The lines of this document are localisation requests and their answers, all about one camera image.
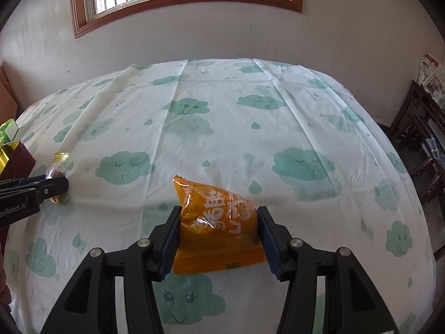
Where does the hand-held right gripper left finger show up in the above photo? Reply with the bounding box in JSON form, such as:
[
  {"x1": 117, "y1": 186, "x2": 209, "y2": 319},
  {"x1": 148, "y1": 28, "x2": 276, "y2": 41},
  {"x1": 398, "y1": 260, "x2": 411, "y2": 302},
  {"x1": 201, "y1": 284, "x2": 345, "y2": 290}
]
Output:
[{"x1": 41, "y1": 205, "x2": 183, "y2": 334}]

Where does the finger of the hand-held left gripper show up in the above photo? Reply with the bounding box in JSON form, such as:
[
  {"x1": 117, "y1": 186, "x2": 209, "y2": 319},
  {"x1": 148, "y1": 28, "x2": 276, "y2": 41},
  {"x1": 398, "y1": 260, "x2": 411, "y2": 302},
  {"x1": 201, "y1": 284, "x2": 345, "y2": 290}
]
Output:
[
  {"x1": 0, "y1": 176, "x2": 47, "y2": 186},
  {"x1": 0, "y1": 176, "x2": 69, "y2": 204}
]

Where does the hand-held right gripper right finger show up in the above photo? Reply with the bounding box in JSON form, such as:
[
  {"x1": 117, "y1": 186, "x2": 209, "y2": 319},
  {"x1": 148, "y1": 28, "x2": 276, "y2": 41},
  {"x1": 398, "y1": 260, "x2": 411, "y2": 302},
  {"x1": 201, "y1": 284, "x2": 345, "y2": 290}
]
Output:
[{"x1": 256, "y1": 206, "x2": 400, "y2": 334}]

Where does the gold brown candy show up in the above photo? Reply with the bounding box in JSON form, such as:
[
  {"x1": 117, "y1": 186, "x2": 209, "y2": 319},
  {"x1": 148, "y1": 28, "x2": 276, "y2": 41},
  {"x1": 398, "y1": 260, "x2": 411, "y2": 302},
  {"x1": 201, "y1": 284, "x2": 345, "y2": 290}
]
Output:
[{"x1": 45, "y1": 151, "x2": 71, "y2": 204}]

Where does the red tin box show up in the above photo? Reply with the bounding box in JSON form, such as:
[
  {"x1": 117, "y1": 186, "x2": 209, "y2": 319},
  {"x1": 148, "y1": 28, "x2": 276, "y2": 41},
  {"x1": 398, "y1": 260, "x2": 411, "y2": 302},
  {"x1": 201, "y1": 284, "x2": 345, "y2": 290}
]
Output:
[{"x1": 0, "y1": 140, "x2": 36, "y2": 181}]

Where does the orange snack packet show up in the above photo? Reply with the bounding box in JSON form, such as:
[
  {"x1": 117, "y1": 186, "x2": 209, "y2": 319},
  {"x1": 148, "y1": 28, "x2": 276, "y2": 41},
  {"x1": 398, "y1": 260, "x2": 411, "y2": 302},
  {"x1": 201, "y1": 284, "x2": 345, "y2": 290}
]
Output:
[{"x1": 173, "y1": 176, "x2": 268, "y2": 275}]

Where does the green tissue pack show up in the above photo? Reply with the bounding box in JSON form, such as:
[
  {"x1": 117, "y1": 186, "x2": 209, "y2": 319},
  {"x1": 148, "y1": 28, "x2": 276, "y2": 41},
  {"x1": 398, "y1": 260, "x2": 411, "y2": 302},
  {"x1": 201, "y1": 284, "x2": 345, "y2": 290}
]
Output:
[{"x1": 0, "y1": 119, "x2": 19, "y2": 147}]

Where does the pink folded table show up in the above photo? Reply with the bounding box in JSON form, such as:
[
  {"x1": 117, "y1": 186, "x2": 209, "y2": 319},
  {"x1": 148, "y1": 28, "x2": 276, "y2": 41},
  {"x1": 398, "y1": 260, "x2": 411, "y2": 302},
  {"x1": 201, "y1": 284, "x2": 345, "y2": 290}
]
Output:
[{"x1": 0, "y1": 64, "x2": 18, "y2": 115}]

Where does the cloud printed tablecloth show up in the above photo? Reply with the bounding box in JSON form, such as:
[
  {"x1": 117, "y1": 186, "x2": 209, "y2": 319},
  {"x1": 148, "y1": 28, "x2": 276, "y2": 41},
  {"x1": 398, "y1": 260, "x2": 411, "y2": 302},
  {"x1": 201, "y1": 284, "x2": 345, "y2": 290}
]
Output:
[{"x1": 3, "y1": 57, "x2": 438, "y2": 334}]

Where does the dark wooden chair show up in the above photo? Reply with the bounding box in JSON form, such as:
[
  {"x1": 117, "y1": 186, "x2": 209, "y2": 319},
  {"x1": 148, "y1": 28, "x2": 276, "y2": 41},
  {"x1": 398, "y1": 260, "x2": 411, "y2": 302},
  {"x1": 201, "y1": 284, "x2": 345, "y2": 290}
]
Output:
[
  {"x1": 408, "y1": 139, "x2": 445, "y2": 261},
  {"x1": 387, "y1": 80, "x2": 445, "y2": 154}
]

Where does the stack of newspapers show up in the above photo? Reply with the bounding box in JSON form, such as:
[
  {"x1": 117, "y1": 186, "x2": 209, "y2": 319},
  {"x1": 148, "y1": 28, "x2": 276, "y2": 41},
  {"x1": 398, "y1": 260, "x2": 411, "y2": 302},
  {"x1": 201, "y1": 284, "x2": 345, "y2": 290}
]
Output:
[{"x1": 419, "y1": 54, "x2": 445, "y2": 103}]

